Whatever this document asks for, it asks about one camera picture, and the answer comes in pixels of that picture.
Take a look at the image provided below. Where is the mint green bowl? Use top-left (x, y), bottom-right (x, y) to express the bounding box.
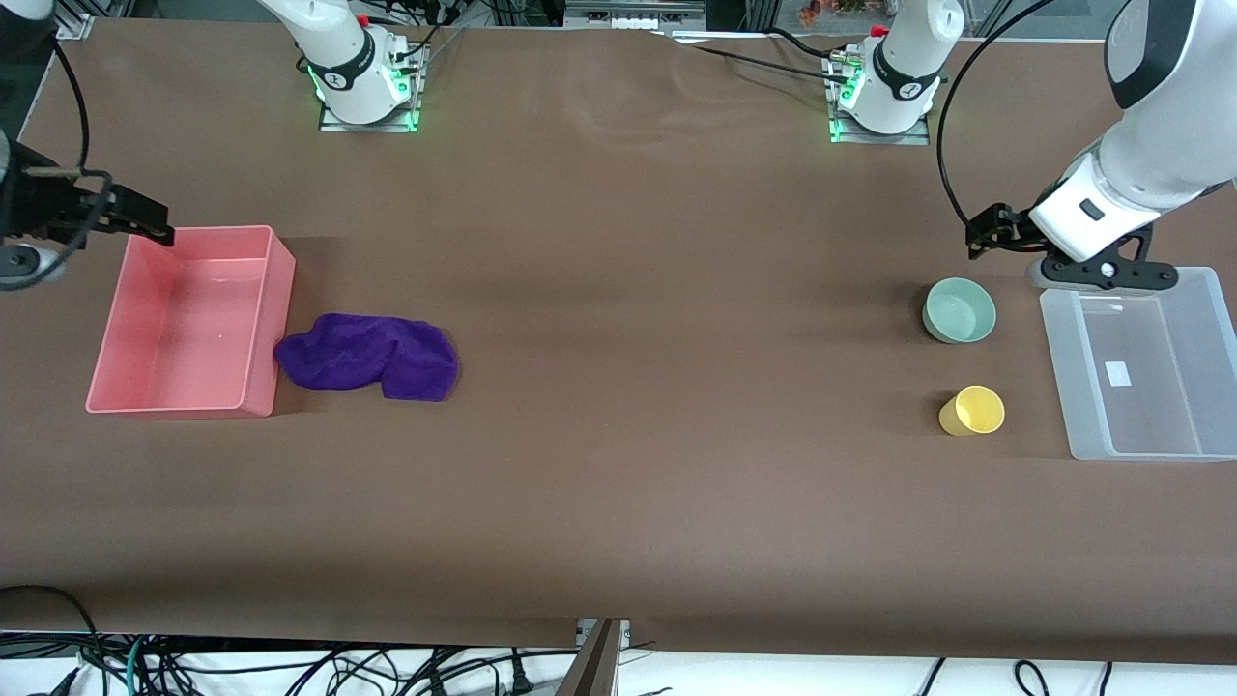
top-left (923, 277), bottom-right (997, 345)

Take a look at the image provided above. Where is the yellow plastic cup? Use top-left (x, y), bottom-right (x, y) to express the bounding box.
top-left (938, 385), bottom-right (1006, 438)

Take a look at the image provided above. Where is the purple cloth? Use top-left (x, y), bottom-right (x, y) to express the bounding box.
top-left (274, 312), bottom-right (461, 403)

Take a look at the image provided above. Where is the pink plastic bin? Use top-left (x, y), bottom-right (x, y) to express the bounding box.
top-left (85, 225), bottom-right (297, 419)

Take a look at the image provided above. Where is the clear plastic bin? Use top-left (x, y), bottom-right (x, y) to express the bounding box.
top-left (1039, 267), bottom-right (1237, 462)

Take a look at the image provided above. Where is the grey background device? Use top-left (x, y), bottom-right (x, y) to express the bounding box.
top-left (564, 0), bottom-right (708, 32)

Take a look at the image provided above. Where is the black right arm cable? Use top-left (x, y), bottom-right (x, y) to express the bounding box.
top-left (17, 39), bottom-right (115, 260)

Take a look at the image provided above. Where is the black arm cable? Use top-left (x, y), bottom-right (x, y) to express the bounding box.
top-left (935, 0), bottom-right (1064, 229)
top-left (17, 39), bottom-right (115, 260)

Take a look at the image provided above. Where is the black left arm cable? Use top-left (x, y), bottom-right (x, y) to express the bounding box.
top-left (935, 0), bottom-right (1064, 229)

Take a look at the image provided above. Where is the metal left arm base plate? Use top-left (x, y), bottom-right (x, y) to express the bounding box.
top-left (825, 50), bottom-right (935, 147)

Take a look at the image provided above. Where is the black cable on table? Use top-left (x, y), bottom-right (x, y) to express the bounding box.
top-left (676, 27), bottom-right (856, 76)

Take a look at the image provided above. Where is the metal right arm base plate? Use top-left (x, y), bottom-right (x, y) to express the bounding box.
top-left (318, 41), bottom-right (428, 133)

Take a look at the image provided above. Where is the black floor cable bundle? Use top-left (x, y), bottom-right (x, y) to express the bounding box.
top-left (58, 633), bottom-right (581, 696)

